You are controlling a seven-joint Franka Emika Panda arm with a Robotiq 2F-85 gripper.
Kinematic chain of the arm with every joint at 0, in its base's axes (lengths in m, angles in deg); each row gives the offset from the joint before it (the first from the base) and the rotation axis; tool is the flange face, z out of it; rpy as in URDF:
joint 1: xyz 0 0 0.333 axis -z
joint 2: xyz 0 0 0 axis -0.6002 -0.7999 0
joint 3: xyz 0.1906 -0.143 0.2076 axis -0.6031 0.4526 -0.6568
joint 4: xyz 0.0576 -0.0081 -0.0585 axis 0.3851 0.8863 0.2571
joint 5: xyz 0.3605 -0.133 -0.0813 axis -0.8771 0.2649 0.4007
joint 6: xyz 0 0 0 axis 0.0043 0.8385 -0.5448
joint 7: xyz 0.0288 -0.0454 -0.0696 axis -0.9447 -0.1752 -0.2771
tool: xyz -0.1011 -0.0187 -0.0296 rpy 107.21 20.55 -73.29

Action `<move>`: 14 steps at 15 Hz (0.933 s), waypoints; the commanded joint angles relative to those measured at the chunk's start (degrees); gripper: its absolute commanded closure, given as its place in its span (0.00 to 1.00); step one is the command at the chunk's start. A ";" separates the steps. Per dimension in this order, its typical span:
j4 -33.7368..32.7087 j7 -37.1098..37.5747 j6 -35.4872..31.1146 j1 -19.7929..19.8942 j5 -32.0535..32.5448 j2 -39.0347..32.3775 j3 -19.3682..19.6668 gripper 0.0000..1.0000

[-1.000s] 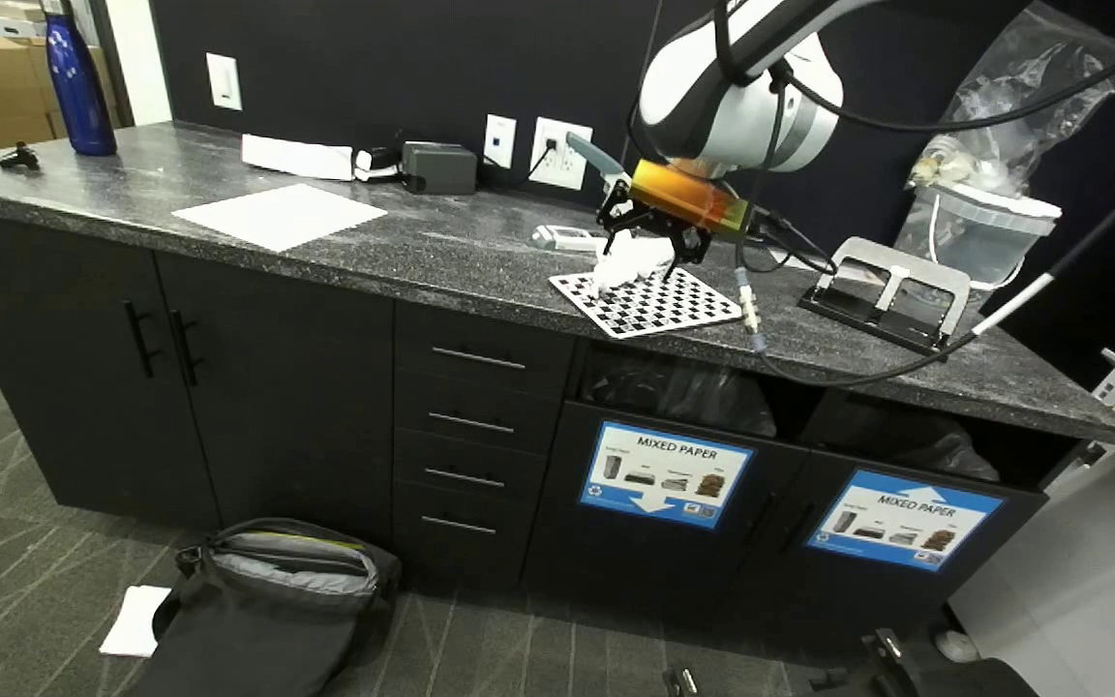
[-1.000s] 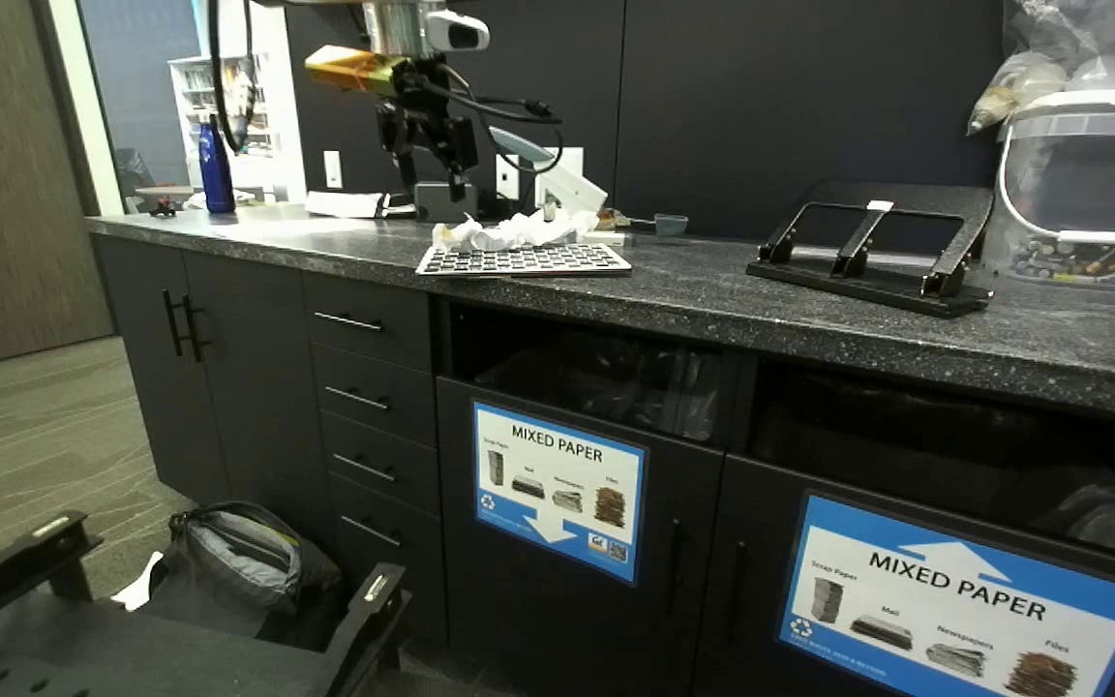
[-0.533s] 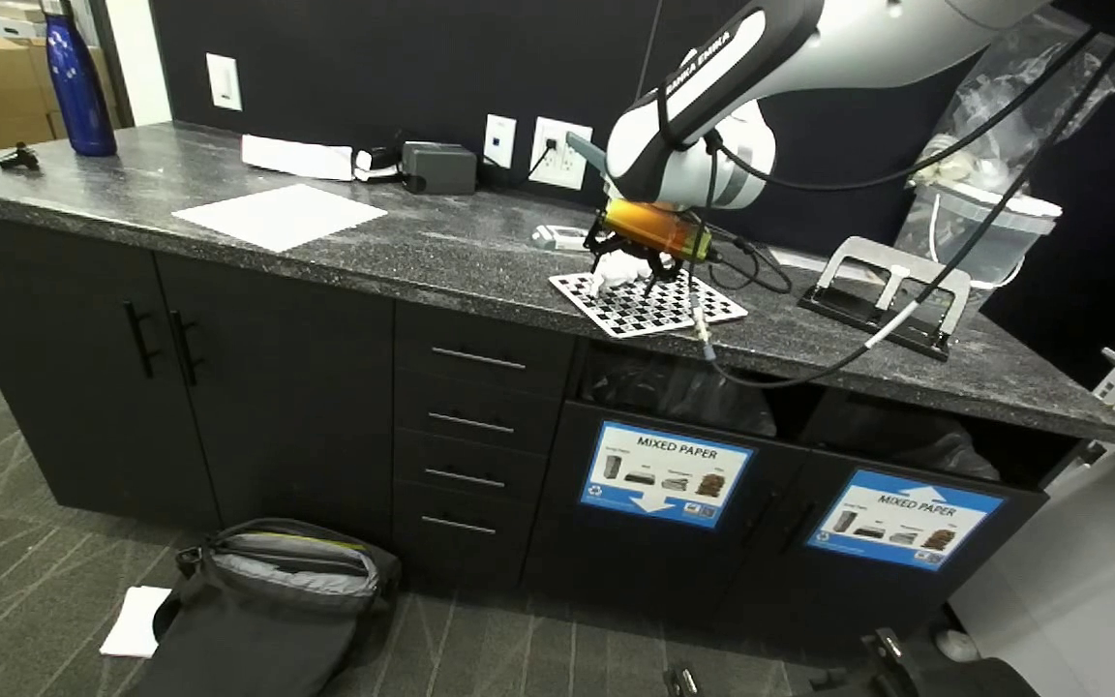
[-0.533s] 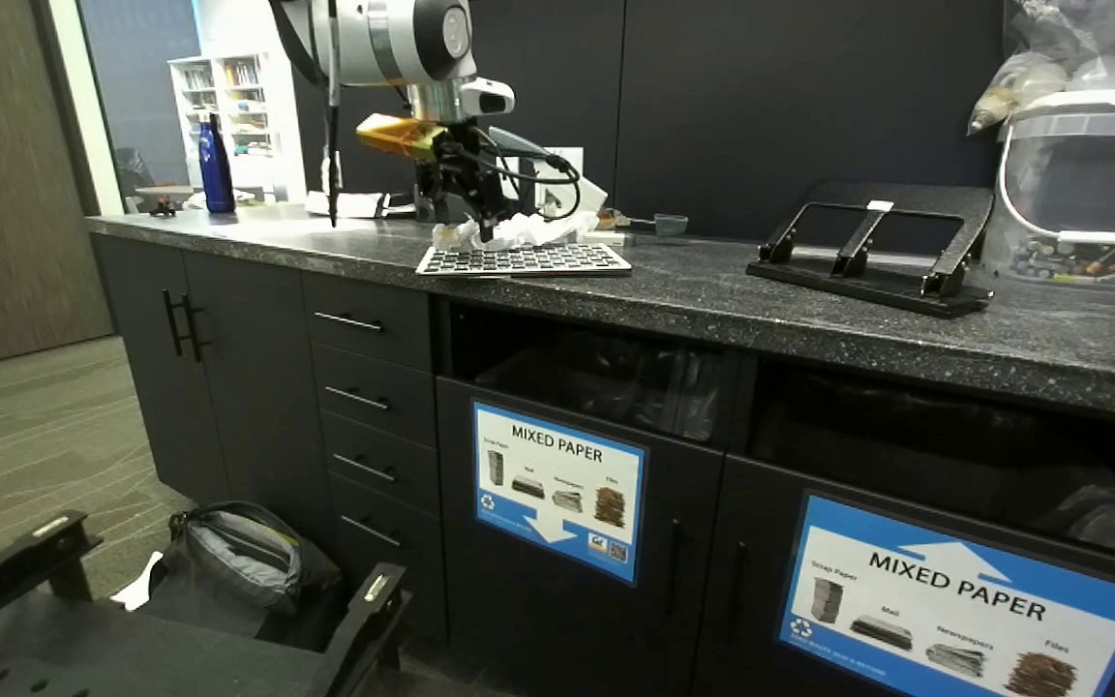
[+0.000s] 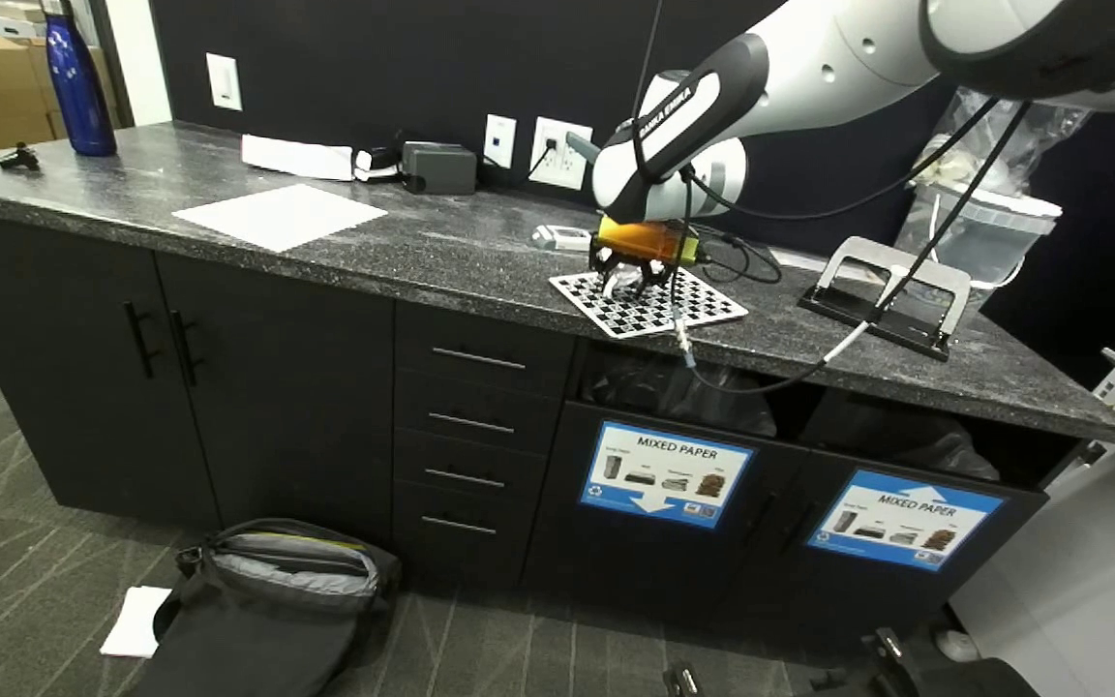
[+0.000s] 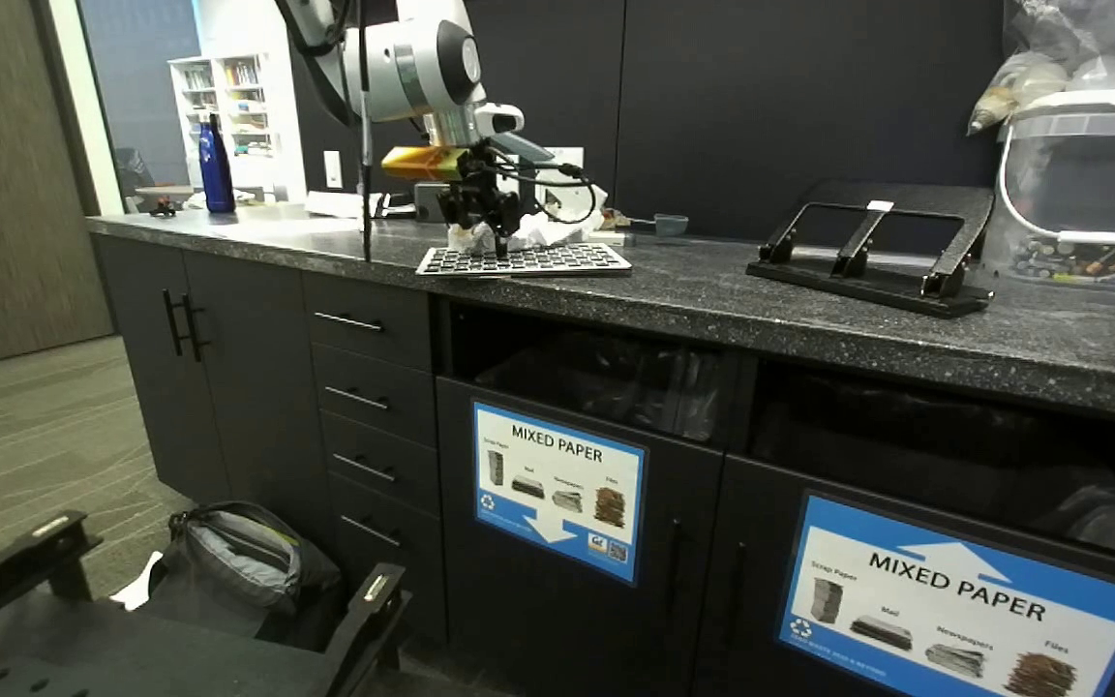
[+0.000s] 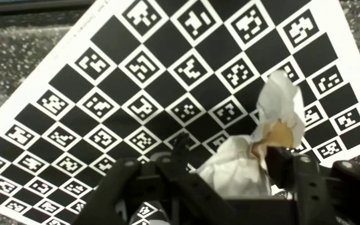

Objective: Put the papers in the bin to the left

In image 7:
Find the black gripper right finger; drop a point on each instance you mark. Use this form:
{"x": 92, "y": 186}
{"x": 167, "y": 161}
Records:
{"x": 322, "y": 192}

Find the white paper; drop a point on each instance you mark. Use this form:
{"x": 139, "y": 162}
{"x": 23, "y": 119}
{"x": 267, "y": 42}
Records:
{"x": 282, "y": 104}
{"x": 234, "y": 171}

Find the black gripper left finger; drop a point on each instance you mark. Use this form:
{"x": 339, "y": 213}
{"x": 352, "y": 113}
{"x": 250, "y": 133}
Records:
{"x": 147, "y": 188}

